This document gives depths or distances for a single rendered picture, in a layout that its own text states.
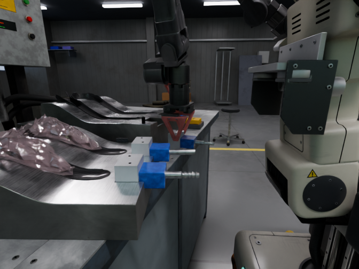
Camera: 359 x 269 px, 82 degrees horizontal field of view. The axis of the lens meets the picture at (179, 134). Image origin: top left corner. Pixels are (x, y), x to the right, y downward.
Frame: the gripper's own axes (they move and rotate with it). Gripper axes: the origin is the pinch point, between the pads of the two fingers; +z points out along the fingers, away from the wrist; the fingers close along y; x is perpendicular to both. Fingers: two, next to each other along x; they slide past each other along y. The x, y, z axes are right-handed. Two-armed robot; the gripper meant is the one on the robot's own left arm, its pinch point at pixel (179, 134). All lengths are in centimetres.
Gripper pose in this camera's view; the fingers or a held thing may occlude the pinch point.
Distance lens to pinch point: 61.0
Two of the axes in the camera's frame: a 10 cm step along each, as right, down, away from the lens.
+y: -2.7, 2.7, -9.2
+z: 0.0, 9.6, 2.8
